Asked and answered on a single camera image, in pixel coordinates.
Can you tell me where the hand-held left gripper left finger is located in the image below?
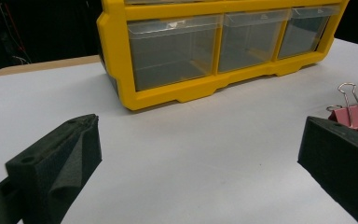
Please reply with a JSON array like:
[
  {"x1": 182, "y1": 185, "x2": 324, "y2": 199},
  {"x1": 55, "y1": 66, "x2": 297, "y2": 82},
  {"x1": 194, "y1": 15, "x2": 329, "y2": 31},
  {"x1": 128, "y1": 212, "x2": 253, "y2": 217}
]
[{"x1": 0, "y1": 113, "x2": 103, "y2": 224}]

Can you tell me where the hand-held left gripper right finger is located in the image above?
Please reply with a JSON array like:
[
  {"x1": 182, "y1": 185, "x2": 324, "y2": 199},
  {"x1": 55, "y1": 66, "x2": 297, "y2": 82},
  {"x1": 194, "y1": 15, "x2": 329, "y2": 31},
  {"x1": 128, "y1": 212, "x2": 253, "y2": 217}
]
[{"x1": 297, "y1": 116, "x2": 358, "y2": 224}]

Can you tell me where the yellow and black organizer cabinet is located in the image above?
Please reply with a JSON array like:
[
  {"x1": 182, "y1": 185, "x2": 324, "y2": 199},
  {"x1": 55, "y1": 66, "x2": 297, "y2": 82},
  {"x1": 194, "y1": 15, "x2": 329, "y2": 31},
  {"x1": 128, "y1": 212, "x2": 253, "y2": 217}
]
[{"x1": 96, "y1": 0, "x2": 351, "y2": 111}]

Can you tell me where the wooden table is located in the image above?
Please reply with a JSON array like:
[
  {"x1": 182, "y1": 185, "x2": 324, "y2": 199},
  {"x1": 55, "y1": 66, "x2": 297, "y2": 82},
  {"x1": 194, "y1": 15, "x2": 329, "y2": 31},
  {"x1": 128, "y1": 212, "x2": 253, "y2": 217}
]
[{"x1": 0, "y1": 55, "x2": 102, "y2": 77}]

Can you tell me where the white board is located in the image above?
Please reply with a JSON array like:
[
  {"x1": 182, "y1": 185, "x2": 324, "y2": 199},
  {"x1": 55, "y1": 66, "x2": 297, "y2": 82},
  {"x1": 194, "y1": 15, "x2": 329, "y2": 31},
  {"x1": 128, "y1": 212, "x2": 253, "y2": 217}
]
[{"x1": 0, "y1": 36, "x2": 358, "y2": 224}]

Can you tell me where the set of clear drawers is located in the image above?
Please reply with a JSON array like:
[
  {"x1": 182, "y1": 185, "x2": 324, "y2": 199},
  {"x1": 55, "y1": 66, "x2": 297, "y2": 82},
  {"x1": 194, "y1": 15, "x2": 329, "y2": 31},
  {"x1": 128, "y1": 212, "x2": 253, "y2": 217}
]
[{"x1": 125, "y1": 0, "x2": 341, "y2": 91}]

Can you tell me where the bundle of wires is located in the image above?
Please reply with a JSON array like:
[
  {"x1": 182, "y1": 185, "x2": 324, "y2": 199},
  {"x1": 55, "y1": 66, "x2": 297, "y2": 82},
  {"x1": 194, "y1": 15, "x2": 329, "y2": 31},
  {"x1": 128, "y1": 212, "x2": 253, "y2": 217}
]
[{"x1": 0, "y1": 3, "x2": 32, "y2": 64}]

